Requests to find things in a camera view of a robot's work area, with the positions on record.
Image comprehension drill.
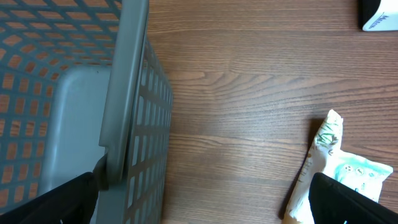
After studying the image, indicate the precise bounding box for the white leaf-print pack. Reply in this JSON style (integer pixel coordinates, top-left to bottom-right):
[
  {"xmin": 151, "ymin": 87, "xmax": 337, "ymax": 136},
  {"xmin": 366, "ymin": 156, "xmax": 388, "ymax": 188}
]
[{"xmin": 282, "ymin": 110, "xmax": 343, "ymax": 224}]

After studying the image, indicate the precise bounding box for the teal wet wipes pack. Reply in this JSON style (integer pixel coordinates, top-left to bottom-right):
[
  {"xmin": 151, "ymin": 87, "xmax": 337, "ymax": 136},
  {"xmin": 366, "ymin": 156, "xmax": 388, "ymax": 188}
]
[{"xmin": 333, "ymin": 151, "xmax": 393, "ymax": 203}]

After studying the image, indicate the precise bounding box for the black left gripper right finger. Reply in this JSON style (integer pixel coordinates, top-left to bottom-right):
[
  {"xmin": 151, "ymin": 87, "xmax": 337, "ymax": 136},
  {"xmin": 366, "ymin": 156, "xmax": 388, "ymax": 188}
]
[{"xmin": 308, "ymin": 172, "xmax": 397, "ymax": 224}]

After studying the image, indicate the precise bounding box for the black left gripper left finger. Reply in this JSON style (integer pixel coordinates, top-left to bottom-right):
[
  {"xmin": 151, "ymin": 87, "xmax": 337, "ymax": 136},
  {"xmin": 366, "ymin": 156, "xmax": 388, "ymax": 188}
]
[{"xmin": 1, "ymin": 172, "xmax": 99, "ymax": 224}]

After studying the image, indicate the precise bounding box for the grey plastic shopping basket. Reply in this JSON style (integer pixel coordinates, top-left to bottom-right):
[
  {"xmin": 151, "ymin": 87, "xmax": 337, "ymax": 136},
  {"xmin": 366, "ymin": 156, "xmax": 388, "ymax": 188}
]
[{"xmin": 1, "ymin": 0, "xmax": 173, "ymax": 223}]

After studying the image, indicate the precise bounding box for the white barcode scanner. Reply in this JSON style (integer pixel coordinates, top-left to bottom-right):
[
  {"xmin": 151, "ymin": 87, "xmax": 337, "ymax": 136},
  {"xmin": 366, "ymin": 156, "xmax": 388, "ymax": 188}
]
[{"xmin": 360, "ymin": 0, "xmax": 397, "ymax": 32}]

